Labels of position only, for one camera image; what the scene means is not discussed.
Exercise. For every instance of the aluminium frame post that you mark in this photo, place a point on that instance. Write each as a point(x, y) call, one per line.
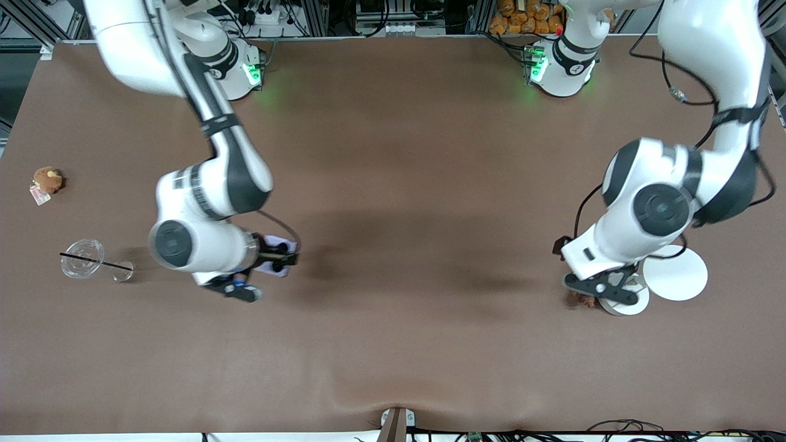
point(31, 18)
point(316, 15)

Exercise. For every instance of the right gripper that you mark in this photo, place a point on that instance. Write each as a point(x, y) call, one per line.
point(271, 253)

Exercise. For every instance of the black straw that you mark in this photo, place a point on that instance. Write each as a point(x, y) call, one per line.
point(98, 261)

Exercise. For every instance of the brown lion statue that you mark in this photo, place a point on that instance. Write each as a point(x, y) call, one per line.
point(580, 300)

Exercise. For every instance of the lavender flip phone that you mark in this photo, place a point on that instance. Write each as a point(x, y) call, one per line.
point(277, 240)

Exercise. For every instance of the white power strip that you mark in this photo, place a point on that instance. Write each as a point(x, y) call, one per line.
point(267, 15)

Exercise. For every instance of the white connector strip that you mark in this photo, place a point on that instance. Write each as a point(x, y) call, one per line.
point(402, 28)

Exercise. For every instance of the clear plastic cup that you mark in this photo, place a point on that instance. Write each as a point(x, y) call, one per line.
point(83, 271)

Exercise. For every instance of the small brown plush toy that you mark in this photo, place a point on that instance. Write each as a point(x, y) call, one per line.
point(47, 179)

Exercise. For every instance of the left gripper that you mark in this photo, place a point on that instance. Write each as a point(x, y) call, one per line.
point(559, 245)

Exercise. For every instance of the pile of orange plush toys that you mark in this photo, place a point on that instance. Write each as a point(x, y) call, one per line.
point(522, 18)

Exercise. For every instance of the metal table edge bracket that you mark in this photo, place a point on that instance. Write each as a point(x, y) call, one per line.
point(396, 426)

